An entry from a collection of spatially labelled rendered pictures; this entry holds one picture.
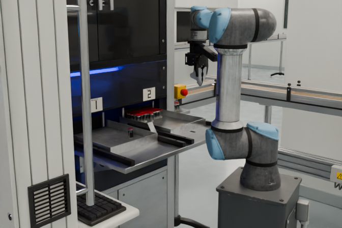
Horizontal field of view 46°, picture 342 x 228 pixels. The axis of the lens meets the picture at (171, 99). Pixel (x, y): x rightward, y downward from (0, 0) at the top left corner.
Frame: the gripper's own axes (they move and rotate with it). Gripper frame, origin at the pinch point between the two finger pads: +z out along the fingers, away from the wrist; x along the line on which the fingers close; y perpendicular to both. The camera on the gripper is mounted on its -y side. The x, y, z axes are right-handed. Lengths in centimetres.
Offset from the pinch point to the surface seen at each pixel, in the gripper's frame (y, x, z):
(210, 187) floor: 73, -109, 110
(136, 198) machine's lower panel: 28, 17, 61
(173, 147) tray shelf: -9.5, 30.3, 21.6
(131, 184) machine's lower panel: 28, 20, 52
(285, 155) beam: -3, -85, 57
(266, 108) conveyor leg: 12, -86, 29
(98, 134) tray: 27, 40, 21
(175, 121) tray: 16.7, -0.9, 21.4
